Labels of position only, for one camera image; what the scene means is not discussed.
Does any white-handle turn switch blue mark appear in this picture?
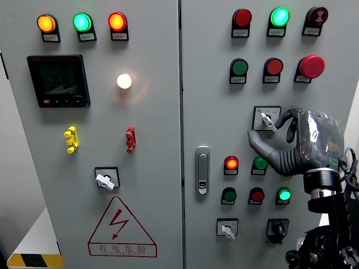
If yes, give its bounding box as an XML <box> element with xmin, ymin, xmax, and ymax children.
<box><xmin>251</xmin><ymin>105</ymin><xmax>282</xmax><ymax>133</ymax></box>

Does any small green unlit lamp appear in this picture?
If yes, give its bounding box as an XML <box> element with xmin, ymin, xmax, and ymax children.
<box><xmin>252</xmin><ymin>156</ymin><xmax>269</xmax><ymax>171</ymax></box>

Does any small green lit lamp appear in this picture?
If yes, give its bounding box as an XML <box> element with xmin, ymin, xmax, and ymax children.
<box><xmin>276</xmin><ymin>187</ymin><xmax>292</xmax><ymax>202</ymax></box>

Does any large red stop button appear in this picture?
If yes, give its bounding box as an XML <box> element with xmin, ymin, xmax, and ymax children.
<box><xmin>298</xmin><ymin>54</ymin><xmax>326</xmax><ymax>80</ymax></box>

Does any small red push button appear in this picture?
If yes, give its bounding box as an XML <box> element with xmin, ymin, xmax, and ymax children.
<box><xmin>248</xmin><ymin>187</ymin><xmax>265</xmax><ymax>203</ymax></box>

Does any large red push button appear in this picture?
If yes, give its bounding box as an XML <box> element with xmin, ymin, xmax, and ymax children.
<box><xmin>264</xmin><ymin>57</ymin><xmax>284</xmax><ymax>76</ymax></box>

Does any small orange-red lit lamp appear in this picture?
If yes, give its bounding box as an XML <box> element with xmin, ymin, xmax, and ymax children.
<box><xmin>224</xmin><ymin>155</ymin><xmax>240</xmax><ymax>171</ymax></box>

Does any grey cabinet door with lock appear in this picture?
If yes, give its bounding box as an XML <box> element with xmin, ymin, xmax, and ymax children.
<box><xmin>181</xmin><ymin>0</ymin><xmax>359</xmax><ymax>269</ymax></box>

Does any small green push button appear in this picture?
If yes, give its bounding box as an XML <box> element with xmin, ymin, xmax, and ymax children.
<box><xmin>221</xmin><ymin>187</ymin><xmax>237</xmax><ymax>203</ymax></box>

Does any large green push button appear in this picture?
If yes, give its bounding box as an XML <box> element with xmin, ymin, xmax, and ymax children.
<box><xmin>231</xmin><ymin>58</ymin><xmax>249</xmax><ymax>76</ymax></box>

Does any silver door lock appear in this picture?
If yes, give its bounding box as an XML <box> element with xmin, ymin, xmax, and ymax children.
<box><xmin>195</xmin><ymin>145</ymin><xmax>211</xmax><ymax>196</ymax></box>

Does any dark red buzzer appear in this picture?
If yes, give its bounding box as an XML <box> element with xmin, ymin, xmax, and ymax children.
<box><xmin>306</xmin><ymin>6</ymin><xmax>329</xmax><ymax>27</ymax></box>

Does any large green round lamp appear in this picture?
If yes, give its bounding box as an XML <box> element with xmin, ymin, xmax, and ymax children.
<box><xmin>72</xmin><ymin>12</ymin><xmax>93</xmax><ymax>33</ymax></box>
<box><xmin>270</xmin><ymin>7</ymin><xmax>291</xmax><ymax>27</ymax></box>

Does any large dark red round lamp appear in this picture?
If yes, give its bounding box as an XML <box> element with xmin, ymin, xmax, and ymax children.
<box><xmin>232</xmin><ymin>8</ymin><xmax>252</xmax><ymax>28</ymax></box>

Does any grey cabinet door with display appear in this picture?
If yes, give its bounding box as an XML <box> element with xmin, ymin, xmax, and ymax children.
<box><xmin>0</xmin><ymin>0</ymin><xmax>185</xmax><ymax>269</ymax></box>

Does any white round lamp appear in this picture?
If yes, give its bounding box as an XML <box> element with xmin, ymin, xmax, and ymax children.
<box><xmin>116</xmin><ymin>73</ymin><xmax>133</xmax><ymax>90</ymax></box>

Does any red warning triangle sign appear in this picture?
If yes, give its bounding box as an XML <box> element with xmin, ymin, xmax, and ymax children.
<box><xmin>87</xmin><ymin>196</ymin><xmax>158</xmax><ymax>258</ymax></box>

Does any large orange-red lit lamp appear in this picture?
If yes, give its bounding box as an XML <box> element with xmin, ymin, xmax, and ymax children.
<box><xmin>108</xmin><ymin>12</ymin><xmax>128</xmax><ymax>32</ymax></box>

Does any black display meter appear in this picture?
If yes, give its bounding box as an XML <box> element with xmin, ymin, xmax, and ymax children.
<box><xmin>26</xmin><ymin>54</ymin><xmax>91</xmax><ymax>109</ymax></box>

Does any large yellow round lamp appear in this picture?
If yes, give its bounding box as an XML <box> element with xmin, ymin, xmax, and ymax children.
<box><xmin>36</xmin><ymin>13</ymin><xmax>58</xmax><ymax>34</ymax></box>

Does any black yellow striped tape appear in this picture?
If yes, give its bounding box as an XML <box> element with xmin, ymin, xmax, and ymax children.
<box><xmin>6</xmin><ymin>253</ymin><xmax>65</xmax><ymax>268</ymax></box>

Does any black-handle turn switch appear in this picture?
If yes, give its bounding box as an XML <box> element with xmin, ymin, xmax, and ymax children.
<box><xmin>265</xmin><ymin>218</ymin><xmax>290</xmax><ymax>245</ymax></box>

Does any small white-handle turn switch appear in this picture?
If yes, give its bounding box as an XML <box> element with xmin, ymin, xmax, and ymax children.
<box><xmin>216</xmin><ymin>218</ymin><xmax>239</xmax><ymax>242</ymax></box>

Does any small red handle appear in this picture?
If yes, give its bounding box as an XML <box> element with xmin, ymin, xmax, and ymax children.
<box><xmin>125</xmin><ymin>126</ymin><xmax>137</xmax><ymax>154</ymax></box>

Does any white-handle turn switch plain plate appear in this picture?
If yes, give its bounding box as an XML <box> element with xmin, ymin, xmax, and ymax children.
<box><xmin>94</xmin><ymin>166</ymin><xmax>121</xmax><ymax>192</ymax></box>

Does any small yellow handle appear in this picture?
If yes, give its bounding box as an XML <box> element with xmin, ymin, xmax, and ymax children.
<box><xmin>63</xmin><ymin>126</ymin><xmax>80</xmax><ymax>154</ymax></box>

